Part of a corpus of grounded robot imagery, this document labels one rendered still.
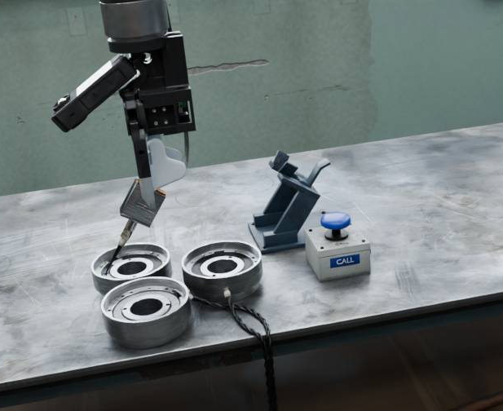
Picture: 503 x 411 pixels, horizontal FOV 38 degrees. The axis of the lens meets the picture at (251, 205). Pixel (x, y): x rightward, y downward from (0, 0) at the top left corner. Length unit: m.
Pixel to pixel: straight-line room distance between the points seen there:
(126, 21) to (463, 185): 0.65
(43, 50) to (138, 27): 1.66
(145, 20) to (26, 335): 0.41
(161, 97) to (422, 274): 0.40
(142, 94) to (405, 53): 1.91
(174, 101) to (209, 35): 1.64
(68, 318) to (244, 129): 1.73
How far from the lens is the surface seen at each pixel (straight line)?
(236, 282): 0.91
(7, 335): 0.95
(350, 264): 0.95
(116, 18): 0.85
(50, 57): 2.49
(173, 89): 0.87
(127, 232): 0.94
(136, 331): 0.84
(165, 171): 0.90
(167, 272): 0.96
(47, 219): 1.26
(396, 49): 2.68
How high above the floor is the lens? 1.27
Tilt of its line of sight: 23 degrees down
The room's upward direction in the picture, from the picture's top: 5 degrees counter-clockwise
